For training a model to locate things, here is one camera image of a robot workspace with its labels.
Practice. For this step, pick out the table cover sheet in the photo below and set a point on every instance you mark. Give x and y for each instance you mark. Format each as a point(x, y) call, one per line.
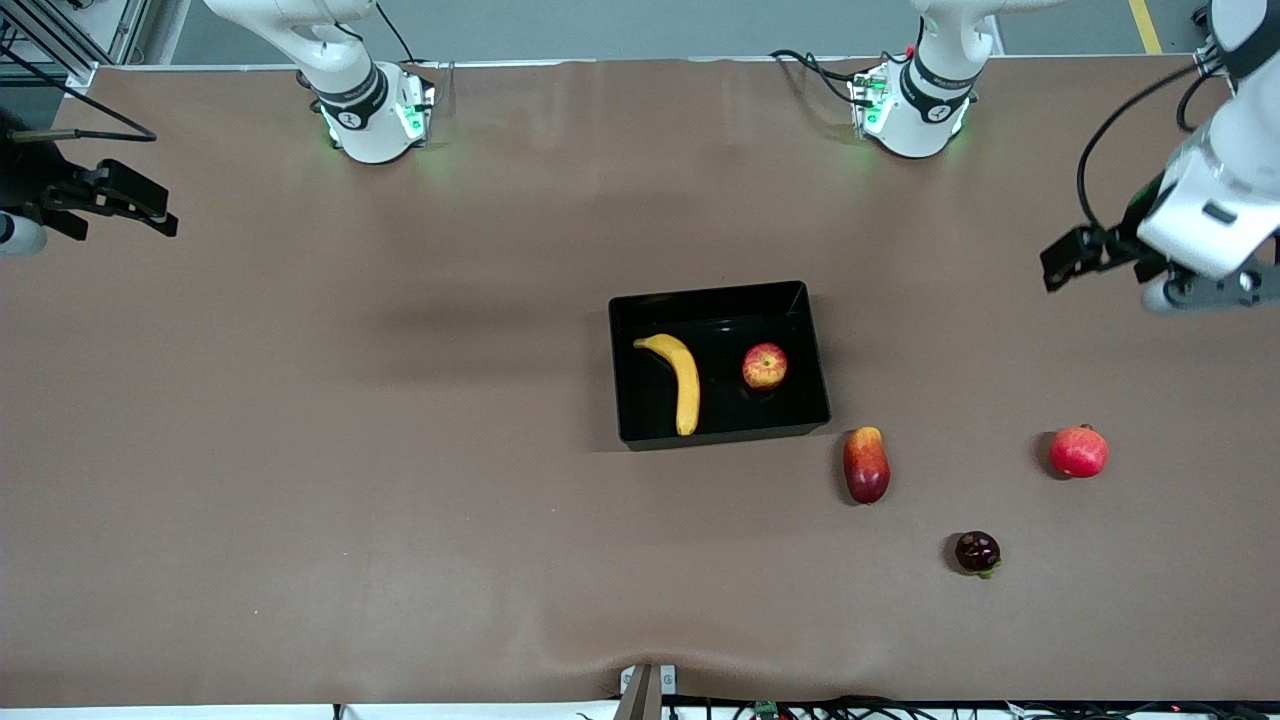
point(400, 400)

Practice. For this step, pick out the red pomegranate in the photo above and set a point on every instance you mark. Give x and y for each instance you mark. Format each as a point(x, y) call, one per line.
point(1079, 453)

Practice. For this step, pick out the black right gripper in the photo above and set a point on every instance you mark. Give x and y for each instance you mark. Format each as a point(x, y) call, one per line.
point(30, 180)

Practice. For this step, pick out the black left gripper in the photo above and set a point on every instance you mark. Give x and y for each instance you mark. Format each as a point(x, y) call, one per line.
point(1128, 237)

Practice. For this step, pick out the red yellow mango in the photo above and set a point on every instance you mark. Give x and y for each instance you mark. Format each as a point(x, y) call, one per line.
point(866, 468)

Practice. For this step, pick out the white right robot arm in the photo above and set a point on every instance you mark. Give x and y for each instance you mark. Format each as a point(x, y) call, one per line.
point(365, 130)

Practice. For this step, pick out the grey metal camera bracket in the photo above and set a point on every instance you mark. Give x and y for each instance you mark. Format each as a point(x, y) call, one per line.
point(640, 695)

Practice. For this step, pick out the dark purple mangosteen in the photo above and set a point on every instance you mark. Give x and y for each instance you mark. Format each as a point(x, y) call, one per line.
point(977, 552)

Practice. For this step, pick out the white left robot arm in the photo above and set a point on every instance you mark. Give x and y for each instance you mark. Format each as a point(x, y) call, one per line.
point(1220, 170)

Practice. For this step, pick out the yellow banana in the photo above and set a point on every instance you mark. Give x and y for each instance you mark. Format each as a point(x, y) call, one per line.
point(687, 390)

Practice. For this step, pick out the red yellow apple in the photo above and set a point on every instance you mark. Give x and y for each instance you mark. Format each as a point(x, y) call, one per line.
point(765, 366)

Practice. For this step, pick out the aluminium profile frame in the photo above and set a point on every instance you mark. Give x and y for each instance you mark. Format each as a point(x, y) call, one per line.
point(1208, 58)
point(80, 75)

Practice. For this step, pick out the black plastic box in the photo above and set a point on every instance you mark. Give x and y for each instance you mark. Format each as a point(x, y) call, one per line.
point(720, 410)

